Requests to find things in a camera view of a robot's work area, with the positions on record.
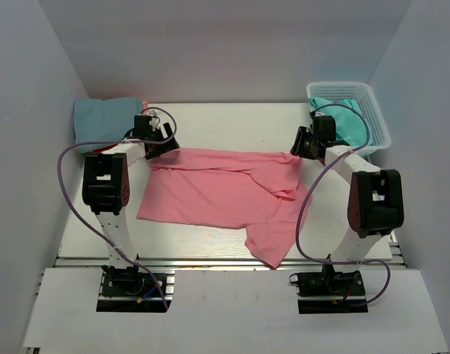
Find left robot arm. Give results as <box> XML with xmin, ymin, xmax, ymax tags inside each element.
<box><xmin>82</xmin><ymin>111</ymin><xmax>179</xmax><ymax>269</ymax></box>

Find folded red t shirt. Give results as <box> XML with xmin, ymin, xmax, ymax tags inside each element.
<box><xmin>92</xmin><ymin>145</ymin><xmax>116</xmax><ymax>153</ymax></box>

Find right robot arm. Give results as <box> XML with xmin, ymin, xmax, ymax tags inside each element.
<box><xmin>291</xmin><ymin>115</ymin><xmax>404</xmax><ymax>274</ymax></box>

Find folded blue-grey t shirt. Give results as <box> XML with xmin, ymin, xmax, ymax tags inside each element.
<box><xmin>73</xmin><ymin>97</ymin><xmax>143</xmax><ymax>143</ymax></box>

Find white plastic basket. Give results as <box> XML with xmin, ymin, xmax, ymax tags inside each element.
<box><xmin>306</xmin><ymin>81</ymin><xmax>391</xmax><ymax>156</ymax></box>

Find teal t shirt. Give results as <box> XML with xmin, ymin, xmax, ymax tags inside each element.
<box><xmin>309</xmin><ymin>97</ymin><xmax>367</xmax><ymax>146</ymax></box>

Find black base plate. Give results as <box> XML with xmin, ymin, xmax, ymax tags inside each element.
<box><xmin>96</xmin><ymin>268</ymin><xmax>167</xmax><ymax>313</ymax></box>
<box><xmin>288</xmin><ymin>271</ymin><xmax>368</xmax><ymax>315</ymax></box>

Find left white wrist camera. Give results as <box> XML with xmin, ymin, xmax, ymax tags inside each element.
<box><xmin>145</xmin><ymin>110</ymin><xmax>161</xmax><ymax>130</ymax></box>

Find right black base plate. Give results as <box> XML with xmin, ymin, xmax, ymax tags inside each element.
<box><xmin>288</xmin><ymin>271</ymin><xmax>368</xmax><ymax>315</ymax></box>

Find aluminium table rail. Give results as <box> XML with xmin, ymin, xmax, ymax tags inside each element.
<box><xmin>55</xmin><ymin>255</ymin><xmax>406</xmax><ymax>268</ymax></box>

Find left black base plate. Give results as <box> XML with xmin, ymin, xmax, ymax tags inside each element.
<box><xmin>96</xmin><ymin>268</ymin><xmax>167</xmax><ymax>313</ymax></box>

